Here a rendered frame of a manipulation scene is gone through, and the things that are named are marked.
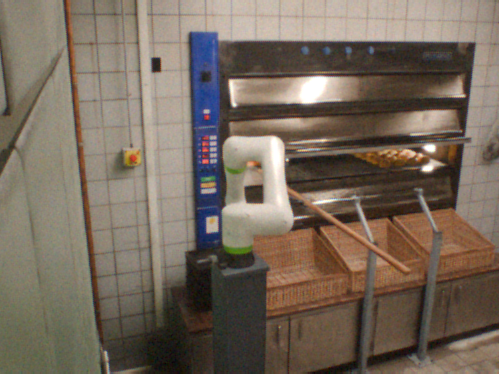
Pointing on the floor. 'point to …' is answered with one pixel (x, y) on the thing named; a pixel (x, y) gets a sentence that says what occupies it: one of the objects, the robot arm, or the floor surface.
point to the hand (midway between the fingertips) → (301, 212)
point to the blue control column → (208, 42)
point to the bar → (374, 278)
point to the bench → (479, 294)
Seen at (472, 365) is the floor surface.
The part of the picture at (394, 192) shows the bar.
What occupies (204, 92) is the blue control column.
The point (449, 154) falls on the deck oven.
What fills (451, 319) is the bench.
